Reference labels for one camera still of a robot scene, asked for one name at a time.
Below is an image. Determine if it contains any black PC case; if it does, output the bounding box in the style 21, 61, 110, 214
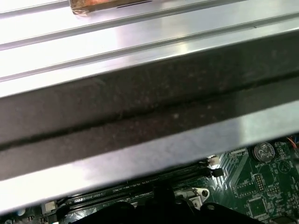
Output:
0, 29, 299, 224

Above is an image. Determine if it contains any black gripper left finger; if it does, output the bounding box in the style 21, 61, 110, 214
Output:
86, 184, 164, 224

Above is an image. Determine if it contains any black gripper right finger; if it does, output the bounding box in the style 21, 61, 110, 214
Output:
163, 184, 260, 224

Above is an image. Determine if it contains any CPU socket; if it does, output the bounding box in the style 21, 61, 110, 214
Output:
174, 186, 210, 212

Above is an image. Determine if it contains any green motherboard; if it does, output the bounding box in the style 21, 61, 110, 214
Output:
14, 137, 299, 224

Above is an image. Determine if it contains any silver coin battery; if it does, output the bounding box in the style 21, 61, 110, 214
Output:
249, 142, 277, 163

